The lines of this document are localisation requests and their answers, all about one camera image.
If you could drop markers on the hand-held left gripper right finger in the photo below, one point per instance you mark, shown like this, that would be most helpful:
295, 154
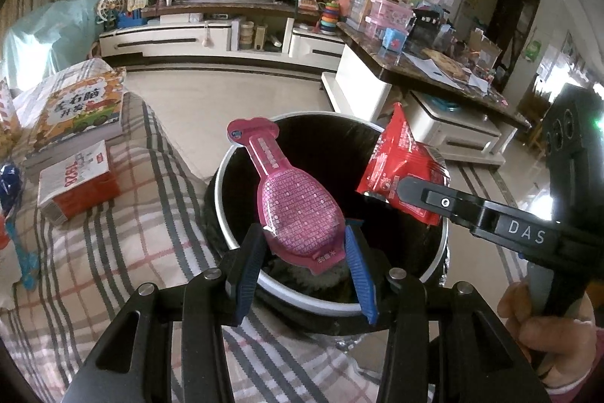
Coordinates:
361, 275

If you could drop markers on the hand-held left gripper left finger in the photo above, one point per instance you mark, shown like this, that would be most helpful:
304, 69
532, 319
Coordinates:
247, 275

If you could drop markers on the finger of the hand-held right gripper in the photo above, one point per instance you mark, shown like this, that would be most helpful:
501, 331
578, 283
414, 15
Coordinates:
434, 201

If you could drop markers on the red snack packet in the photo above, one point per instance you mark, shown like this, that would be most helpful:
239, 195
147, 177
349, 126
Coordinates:
391, 157

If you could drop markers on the pink spoon shaped pouch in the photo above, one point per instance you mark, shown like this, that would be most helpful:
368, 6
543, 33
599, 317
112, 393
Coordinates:
297, 209

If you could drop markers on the white-rimmed black trash bin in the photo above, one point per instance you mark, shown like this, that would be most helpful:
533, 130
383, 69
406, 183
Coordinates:
330, 148

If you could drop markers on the person's right forearm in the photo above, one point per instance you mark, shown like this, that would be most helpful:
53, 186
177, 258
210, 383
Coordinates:
590, 379

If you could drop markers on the person's right hand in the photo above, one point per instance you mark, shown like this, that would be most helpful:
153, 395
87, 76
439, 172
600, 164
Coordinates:
552, 346

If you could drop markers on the white drawer unit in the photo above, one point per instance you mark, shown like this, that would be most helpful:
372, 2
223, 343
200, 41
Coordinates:
457, 134

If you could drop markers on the plaid tablecloth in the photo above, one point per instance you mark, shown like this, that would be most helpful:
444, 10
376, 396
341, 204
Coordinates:
141, 242

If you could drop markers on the white paper sheet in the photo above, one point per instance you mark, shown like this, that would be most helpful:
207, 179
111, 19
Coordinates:
432, 70

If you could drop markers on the round woven tray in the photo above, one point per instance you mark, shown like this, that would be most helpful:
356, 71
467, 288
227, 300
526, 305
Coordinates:
448, 62

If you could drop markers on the marble top coffee table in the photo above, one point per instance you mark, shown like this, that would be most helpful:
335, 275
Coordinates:
377, 58

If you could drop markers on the dark wooden door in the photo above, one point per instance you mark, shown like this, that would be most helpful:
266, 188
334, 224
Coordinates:
519, 25

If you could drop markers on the small blue basket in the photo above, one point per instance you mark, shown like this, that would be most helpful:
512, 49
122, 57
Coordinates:
395, 40

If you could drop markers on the black box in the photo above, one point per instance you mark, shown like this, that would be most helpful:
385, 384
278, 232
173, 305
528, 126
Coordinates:
424, 27

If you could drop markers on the pink toy box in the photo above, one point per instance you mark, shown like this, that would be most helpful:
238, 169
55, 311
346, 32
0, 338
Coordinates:
391, 18

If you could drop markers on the red and white box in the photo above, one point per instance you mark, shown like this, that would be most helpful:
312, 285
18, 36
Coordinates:
71, 181

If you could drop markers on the clear storage box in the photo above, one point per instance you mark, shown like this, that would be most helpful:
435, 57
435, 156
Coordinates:
359, 6

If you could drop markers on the teal plastic strip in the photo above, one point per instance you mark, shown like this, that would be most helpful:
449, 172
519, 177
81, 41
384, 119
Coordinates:
26, 256

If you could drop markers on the small pink toy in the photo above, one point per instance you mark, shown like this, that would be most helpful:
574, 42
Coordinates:
307, 4

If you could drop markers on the orange picture book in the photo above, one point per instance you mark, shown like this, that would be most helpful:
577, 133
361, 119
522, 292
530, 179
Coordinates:
80, 110

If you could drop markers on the white TV cabinet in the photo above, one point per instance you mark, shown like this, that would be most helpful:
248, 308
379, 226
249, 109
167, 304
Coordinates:
179, 39

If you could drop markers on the blue foil wrapper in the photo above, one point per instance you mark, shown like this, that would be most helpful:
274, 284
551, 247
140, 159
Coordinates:
10, 188

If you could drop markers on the blue storage basket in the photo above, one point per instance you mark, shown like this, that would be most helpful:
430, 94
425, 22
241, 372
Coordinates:
131, 19

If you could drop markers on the clear cookie jar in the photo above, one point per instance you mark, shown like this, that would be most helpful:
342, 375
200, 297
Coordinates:
7, 124

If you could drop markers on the ferris wheel toy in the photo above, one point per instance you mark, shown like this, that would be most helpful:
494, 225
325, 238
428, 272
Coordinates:
109, 9

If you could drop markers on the teal dust cover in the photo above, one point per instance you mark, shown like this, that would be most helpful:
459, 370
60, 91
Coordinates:
47, 30

